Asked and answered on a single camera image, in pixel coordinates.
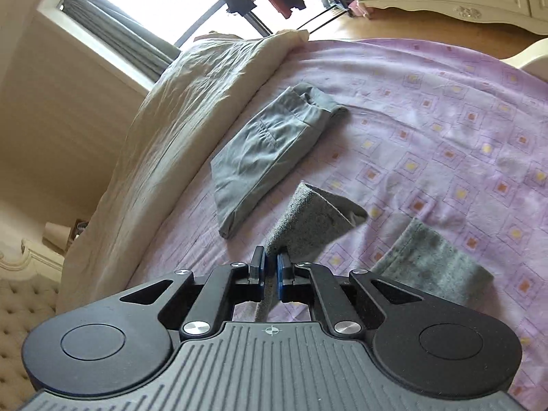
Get purple patterned bedsheet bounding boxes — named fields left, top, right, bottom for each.
left=128, top=38, right=548, bottom=411

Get cream bed footboard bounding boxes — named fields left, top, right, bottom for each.
left=499, top=36, right=548, bottom=71

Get speckled grey pants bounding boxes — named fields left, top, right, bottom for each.
left=256, top=181, right=494, bottom=322

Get grey curtain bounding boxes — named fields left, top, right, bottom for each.
left=60, top=0, right=181, bottom=83

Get folded grey-blue pants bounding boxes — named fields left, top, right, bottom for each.
left=210, top=83, right=349, bottom=240

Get tufted beige headboard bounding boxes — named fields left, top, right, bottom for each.
left=0, top=240, right=65, bottom=411

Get bedside lamp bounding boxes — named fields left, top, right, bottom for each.
left=43, top=221, right=70, bottom=251

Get cream duvet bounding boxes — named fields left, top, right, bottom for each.
left=55, top=30, right=310, bottom=314

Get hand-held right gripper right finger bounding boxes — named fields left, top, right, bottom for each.
left=277, top=252, right=424, bottom=338

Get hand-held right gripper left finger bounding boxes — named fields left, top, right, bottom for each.
left=120, top=246, right=268, bottom=339

